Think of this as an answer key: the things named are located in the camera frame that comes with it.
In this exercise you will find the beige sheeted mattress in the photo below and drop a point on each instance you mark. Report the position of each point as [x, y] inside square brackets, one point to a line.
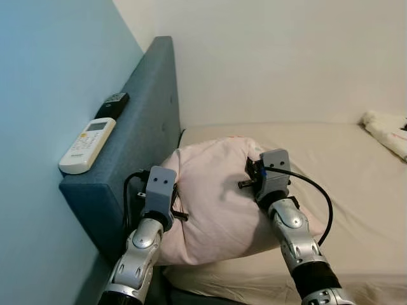
[356, 210]

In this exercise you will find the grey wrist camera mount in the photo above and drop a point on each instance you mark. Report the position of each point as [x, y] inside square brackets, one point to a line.
[160, 187]
[275, 175]

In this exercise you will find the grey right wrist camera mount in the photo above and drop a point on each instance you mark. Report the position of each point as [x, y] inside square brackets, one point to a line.
[275, 175]

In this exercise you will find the cream cartoon print quilt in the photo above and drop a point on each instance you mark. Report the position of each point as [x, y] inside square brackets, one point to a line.
[388, 133]

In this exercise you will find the white air conditioner remote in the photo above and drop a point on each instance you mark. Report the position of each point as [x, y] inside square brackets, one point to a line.
[86, 147]

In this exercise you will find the black remote control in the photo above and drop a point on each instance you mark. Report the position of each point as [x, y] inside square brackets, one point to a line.
[113, 105]

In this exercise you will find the teal upholstered bed frame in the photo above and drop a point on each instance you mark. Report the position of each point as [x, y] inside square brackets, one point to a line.
[146, 108]

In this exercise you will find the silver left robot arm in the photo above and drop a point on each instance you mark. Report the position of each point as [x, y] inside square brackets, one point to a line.
[143, 244]

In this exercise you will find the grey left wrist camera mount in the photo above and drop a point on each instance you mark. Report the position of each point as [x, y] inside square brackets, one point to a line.
[160, 187]

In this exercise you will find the pink patterned pillow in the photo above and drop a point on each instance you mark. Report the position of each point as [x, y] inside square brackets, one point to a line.
[210, 197]

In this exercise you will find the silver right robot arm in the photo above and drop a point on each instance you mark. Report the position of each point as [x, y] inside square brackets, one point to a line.
[289, 219]

